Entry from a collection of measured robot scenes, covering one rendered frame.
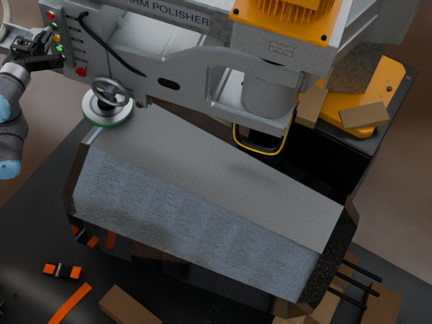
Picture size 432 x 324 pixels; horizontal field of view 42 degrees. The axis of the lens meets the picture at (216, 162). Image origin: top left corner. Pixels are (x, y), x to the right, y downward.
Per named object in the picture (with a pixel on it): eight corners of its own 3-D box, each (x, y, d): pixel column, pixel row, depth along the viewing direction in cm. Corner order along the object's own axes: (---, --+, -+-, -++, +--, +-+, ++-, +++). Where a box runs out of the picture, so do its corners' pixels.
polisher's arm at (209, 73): (292, 115, 217) (321, 24, 175) (276, 162, 205) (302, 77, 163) (119, 60, 226) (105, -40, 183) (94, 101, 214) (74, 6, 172)
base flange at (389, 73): (315, 29, 282) (318, 22, 278) (405, 71, 271) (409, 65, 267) (270, 94, 259) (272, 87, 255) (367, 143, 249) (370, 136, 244)
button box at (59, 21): (77, 63, 201) (63, 4, 177) (74, 68, 200) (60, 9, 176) (57, 56, 202) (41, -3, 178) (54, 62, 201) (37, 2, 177)
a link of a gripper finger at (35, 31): (36, 17, 182) (23, 35, 177) (53, 20, 181) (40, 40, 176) (38, 24, 184) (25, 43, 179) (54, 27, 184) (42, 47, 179)
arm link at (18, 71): (21, 76, 166) (28, 96, 174) (28, 64, 168) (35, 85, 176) (-7, 69, 167) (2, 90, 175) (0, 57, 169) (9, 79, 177)
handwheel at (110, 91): (140, 93, 209) (137, 67, 196) (129, 114, 204) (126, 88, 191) (103, 81, 211) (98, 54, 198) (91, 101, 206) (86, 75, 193)
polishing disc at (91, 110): (99, 78, 244) (99, 76, 243) (142, 97, 240) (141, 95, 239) (72, 112, 234) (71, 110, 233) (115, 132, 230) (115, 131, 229)
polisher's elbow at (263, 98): (263, 67, 204) (271, 29, 187) (305, 97, 198) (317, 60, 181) (229, 96, 196) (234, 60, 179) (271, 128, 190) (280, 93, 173)
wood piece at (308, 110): (305, 89, 257) (308, 82, 252) (326, 96, 255) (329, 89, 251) (291, 121, 247) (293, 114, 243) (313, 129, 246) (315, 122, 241)
